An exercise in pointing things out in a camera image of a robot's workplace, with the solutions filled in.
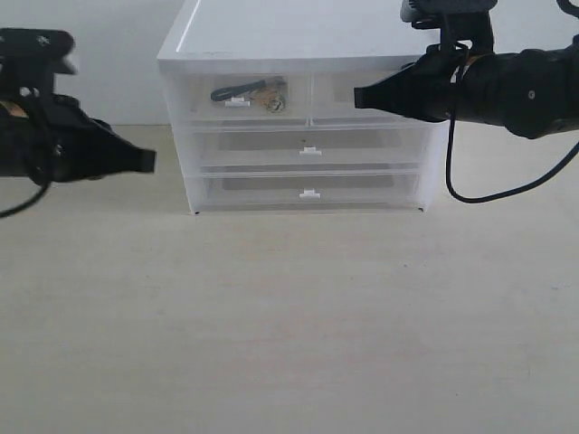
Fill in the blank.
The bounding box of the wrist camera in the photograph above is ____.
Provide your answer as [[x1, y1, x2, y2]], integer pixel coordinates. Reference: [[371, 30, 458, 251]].
[[400, 0, 498, 53], [1, 27, 78, 98]]

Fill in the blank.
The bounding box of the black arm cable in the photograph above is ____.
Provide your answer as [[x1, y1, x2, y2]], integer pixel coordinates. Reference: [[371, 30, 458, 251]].
[[445, 40, 579, 204], [0, 88, 60, 219]]

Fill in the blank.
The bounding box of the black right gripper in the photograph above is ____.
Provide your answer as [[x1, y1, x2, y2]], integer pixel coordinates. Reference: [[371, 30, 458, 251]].
[[354, 38, 578, 139]]

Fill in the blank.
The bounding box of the bottom wide drawer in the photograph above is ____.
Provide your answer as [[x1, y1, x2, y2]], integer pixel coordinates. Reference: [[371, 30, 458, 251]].
[[185, 169, 433, 213]]

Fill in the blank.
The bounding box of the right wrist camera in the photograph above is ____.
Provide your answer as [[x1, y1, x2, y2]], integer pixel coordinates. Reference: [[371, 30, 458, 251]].
[[400, 0, 498, 53]]

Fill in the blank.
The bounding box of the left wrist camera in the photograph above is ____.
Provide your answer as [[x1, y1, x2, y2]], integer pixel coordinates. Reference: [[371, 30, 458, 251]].
[[1, 27, 78, 98]]

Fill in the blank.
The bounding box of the translucent plastic drawer cabinet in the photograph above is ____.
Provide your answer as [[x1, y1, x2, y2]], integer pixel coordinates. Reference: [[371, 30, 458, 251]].
[[157, 1, 446, 199]]

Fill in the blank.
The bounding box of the small drawer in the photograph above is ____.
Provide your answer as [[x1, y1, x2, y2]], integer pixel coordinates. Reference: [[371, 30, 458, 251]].
[[311, 71, 409, 127], [184, 74, 310, 127]]

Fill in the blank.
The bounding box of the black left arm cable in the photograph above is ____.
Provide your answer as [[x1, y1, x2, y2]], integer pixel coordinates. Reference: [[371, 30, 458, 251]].
[[0, 88, 60, 219]]

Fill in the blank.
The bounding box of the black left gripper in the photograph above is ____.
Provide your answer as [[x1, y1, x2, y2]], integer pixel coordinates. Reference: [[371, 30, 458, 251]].
[[1, 94, 157, 184]]

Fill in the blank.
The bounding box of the keychain with black strap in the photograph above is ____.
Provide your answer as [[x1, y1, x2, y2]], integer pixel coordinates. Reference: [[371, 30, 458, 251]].
[[210, 76, 289, 114]]

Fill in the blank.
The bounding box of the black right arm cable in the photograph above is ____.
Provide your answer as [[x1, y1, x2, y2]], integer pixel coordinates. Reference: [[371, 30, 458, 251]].
[[445, 40, 579, 204]]

